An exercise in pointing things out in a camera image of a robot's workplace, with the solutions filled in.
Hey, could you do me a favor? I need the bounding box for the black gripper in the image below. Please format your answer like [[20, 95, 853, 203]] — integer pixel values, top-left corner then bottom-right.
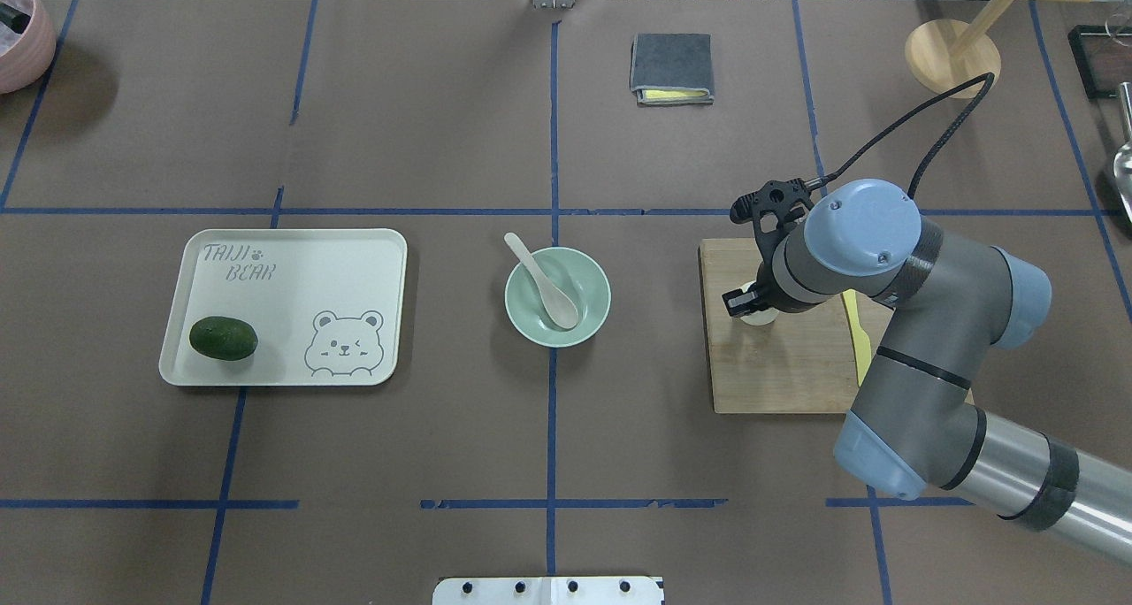
[[721, 179, 816, 318]]

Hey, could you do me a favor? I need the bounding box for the white steamed bun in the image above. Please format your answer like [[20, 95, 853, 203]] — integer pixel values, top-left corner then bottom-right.
[[740, 307, 781, 326]]

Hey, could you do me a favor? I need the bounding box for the white ceramic soup spoon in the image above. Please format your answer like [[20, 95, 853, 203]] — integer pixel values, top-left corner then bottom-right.
[[504, 233, 578, 330]]

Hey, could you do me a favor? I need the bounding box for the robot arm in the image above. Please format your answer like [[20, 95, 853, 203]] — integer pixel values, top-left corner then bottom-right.
[[723, 179, 1131, 564]]

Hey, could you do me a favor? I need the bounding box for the light green bowl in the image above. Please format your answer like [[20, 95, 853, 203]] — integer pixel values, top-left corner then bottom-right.
[[504, 247, 612, 348]]

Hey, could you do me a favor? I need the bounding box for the pink mixing bowl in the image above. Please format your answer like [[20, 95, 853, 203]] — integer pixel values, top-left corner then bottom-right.
[[1, 0, 57, 95]]

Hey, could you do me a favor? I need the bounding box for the bamboo cutting board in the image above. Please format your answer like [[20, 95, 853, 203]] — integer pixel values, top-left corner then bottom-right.
[[698, 238, 892, 415]]

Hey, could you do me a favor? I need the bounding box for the yellow plastic knife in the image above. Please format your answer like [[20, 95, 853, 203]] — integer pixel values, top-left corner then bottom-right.
[[841, 290, 873, 387]]

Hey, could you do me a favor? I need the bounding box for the grey folded cloth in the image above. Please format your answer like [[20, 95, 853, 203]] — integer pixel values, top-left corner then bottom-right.
[[628, 33, 715, 106]]

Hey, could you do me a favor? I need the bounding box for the wooden mug tree stand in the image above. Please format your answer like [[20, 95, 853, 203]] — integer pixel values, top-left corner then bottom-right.
[[903, 0, 1092, 94]]

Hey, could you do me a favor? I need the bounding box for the white bear serving tray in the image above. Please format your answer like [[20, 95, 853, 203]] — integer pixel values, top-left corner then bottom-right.
[[158, 227, 408, 387]]

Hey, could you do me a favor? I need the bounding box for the dark tray with glasses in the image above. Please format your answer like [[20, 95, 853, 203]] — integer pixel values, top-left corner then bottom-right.
[[1067, 24, 1131, 100]]

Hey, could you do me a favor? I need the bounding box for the dark green avocado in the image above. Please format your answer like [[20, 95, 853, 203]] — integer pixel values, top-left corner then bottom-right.
[[187, 316, 258, 363]]

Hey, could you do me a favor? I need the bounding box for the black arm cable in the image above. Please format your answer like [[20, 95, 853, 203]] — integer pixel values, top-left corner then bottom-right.
[[801, 73, 997, 201]]

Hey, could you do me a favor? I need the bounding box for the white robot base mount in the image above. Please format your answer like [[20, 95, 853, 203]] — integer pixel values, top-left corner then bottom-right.
[[432, 574, 666, 604]]

